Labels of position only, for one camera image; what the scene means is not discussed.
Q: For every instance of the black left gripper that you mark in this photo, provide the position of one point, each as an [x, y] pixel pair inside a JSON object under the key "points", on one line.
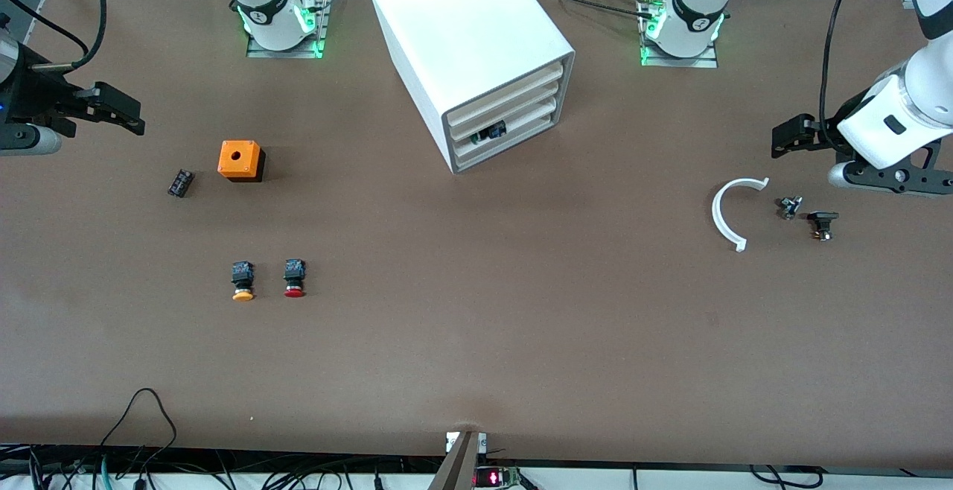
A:
{"points": [[829, 133]]}

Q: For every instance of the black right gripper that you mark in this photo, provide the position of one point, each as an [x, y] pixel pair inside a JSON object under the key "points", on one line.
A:
{"points": [[39, 95]]}

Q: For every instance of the white low drawer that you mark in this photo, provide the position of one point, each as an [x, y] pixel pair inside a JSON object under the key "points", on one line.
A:
{"points": [[521, 135]]}

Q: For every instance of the green push button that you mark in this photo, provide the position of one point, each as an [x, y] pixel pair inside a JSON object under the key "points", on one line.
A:
{"points": [[491, 132]]}

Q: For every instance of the yellow push button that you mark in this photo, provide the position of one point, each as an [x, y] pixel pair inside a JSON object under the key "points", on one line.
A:
{"points": [[243, 278]]}

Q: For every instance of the red push button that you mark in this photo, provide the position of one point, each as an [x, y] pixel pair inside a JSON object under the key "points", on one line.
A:
{"points": [[295, 274]]}

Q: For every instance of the white middle drawer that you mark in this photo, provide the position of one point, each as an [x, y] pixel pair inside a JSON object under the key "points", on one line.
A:
{"points": [[506, 119]]}

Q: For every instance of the white tall drawer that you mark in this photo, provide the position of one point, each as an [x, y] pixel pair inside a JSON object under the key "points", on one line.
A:
{"points": [[506, 100]]}

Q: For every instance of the white drawer cabinet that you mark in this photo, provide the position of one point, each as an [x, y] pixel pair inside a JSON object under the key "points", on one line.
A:
{"points": [[461, 21]]}

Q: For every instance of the small grey metal part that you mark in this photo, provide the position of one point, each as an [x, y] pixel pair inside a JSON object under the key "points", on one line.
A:
{"points": [[789, 208]]}

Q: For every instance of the small black terminal block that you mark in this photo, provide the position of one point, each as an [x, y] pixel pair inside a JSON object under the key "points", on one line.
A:
{"points": [[181, 183]]}

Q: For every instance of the white curved plastic arc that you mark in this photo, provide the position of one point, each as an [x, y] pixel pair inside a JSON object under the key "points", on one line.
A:
{"points": [[715, 214]]}

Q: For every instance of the orange box with hole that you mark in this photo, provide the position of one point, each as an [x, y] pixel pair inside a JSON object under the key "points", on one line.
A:
{"points": [[238, 158]]}

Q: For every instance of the device with red light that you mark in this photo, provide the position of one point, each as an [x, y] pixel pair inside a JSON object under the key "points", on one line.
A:
{"points": [[495, 477]]}

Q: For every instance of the black switch part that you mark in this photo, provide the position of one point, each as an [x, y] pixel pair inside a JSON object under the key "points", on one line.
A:
{"points": [[823, 220]]}

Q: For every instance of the black left camera bracket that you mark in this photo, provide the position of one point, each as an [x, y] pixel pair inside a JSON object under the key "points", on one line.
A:
{"points": [[904, 177]]}

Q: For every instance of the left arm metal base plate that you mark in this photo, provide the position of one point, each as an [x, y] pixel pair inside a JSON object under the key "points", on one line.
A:
{"points": [[670, 62]]}

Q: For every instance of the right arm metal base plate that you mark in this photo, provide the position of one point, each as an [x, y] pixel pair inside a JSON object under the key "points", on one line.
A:
{"points": [[260, 53]]}

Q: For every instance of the angled metal camera bar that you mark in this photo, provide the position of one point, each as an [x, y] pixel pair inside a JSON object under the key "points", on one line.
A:
{"points": [[458, 468]]}

